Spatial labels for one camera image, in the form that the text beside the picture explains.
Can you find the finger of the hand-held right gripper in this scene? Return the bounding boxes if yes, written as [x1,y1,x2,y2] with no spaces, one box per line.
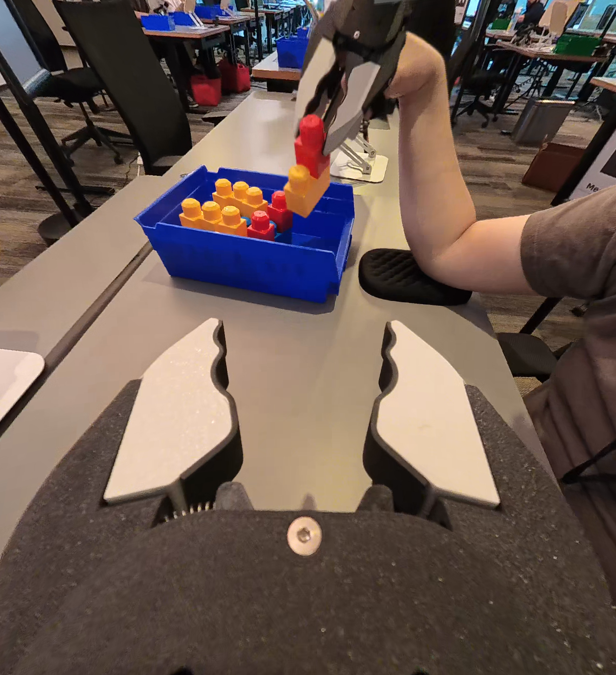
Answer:
[293,34,343,139]
[323,62,385,157]

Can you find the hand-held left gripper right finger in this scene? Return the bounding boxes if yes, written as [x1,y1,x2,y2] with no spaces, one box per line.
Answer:
[363,320,502,509]

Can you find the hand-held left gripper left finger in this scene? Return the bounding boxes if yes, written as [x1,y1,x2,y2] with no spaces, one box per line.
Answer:
[102,317,244,504]

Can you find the red mega block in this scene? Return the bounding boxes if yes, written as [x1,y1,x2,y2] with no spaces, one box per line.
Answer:
[246,210,278,242]
[293,113,332,180]
[267,191,294,234]

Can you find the orange two-stud mega block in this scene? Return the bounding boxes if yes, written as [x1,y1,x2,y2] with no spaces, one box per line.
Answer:
[283,163,332,218]

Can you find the orange three-stud mega block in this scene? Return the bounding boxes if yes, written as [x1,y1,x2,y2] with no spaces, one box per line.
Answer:
[179,199,249,238]
[212,178,270,218]

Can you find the person's right hand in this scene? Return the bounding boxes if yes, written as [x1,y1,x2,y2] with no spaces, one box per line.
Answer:
[387,32,448,103]

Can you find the white board stand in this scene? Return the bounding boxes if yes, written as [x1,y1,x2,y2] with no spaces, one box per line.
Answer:
[330,124,389,184]

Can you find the red bag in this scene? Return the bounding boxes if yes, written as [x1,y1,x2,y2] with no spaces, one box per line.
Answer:
[219,59,252,95]
[191,74,222,107]

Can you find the black swivel chair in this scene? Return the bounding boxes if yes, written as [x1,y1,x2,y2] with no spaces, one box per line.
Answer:
[497,331,560,378]

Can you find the black wrist rest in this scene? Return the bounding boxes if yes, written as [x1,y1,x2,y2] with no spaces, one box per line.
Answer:
[358,248,473,307]

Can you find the grey trash can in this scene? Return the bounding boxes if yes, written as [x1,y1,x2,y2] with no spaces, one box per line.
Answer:
[512,96,576,147]

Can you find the black office chair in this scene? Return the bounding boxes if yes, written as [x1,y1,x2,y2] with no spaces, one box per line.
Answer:
[10,0,125,165]
[54,0,194,176]

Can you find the green plastic bin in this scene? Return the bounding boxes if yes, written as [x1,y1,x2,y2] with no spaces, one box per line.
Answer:
[554,33,602,56]

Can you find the brown cardboard box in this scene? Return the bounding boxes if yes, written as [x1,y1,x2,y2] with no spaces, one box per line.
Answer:
[522,141,587,193]

